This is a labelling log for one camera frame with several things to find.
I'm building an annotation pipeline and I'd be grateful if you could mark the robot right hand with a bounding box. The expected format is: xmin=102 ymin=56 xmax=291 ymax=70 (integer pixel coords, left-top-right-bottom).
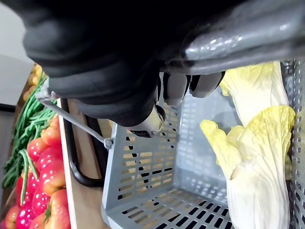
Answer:
xmin=1 ymin=0 xmax=240 ymax=139

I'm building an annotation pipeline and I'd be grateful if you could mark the red tomato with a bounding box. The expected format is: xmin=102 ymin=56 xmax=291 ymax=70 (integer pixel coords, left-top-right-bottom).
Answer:
xmin=38 ymin=164 xmax=67 ymax=196
xmin=40 ymin=116 xmax=61 ymax=146
xmin=27 ymin=137 xmax=50 ymax=162
xmin=16 ymin=209 xmax=37 ymax=229
xmin=31 ymin=190 xmax=51 ymax=216
xmin=44 ymin=189 xmax=71 ymax=229
xmin=37 ymin=146 xmax=63 ymax=173
xmin=15 ymin=176 xmax=40 ymax=208
xmin=28 ymin=212 xmax=48 ymax=229
xmin=4 ymin=206 xmax=20 ymax=229

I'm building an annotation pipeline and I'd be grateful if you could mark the yellow-white napa cabbage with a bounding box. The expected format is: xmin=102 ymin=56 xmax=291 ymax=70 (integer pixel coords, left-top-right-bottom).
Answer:
xmin=199 ymin=105 xmax=297 ymax=229
xmin=219 ymin=61 xmax=290 ymax=127

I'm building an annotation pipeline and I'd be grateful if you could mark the green long beans pile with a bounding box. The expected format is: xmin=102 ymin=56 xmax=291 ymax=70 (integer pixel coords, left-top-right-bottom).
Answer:
xmin=1 ymin=77 xmax=58 ymax=189

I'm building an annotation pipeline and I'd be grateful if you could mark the grey plastic shopping basket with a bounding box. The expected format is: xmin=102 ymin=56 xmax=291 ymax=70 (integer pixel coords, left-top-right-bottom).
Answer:
xmin=35 ymin=0 xmax=305 ymax=229

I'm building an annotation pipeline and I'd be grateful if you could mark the single stray green bean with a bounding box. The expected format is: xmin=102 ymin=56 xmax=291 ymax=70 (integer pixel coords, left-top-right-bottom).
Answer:
xmin=18 ymin=149 xmax=39 ymax=206

